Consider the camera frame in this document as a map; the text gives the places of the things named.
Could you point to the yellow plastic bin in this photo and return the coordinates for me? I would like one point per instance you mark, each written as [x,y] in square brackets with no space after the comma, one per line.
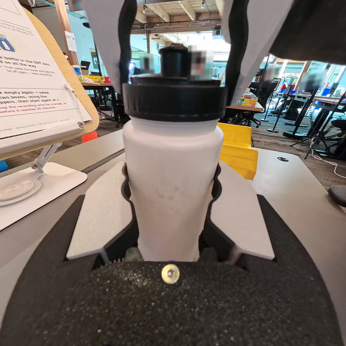
[238,156]

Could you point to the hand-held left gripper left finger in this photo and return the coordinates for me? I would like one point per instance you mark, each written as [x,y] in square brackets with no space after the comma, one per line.
[100,216]

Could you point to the instruction sheet on stand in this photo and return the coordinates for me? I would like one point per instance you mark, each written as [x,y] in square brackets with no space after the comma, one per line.
[56,54]

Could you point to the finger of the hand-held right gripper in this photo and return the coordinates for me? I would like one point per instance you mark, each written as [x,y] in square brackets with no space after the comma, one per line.
[265,27]
[108,32]

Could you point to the black bottle lid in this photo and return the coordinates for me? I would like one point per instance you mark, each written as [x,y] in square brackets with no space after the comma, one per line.
[175,102]

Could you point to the white plastic bottle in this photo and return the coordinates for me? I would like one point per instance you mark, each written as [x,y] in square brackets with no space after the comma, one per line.
[173,175]

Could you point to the row of coloured storage bins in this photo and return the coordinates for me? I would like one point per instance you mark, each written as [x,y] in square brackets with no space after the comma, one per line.
[94,79]

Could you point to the white wipes canister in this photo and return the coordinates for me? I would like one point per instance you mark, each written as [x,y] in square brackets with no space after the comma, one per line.
[77,71]

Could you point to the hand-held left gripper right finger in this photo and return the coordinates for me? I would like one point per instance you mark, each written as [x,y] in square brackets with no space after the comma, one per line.
[240,216]

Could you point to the person's right forearm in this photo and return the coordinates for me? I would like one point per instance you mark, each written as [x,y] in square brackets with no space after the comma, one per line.
[313,27]

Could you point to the round metal desk fitting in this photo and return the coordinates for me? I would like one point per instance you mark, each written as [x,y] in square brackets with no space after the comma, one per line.
[282,159]

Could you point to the orange traffic cone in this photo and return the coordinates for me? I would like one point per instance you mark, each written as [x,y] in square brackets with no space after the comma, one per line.
[89,137]

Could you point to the black tripod stand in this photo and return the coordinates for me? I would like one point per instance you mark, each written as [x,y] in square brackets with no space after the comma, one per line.
[323,129]

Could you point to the printed instruction sheet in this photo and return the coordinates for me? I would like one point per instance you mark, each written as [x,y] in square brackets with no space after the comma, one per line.
[27,81]

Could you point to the wooden ceiling post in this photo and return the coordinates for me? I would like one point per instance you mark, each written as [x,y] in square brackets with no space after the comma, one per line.
[63,27]

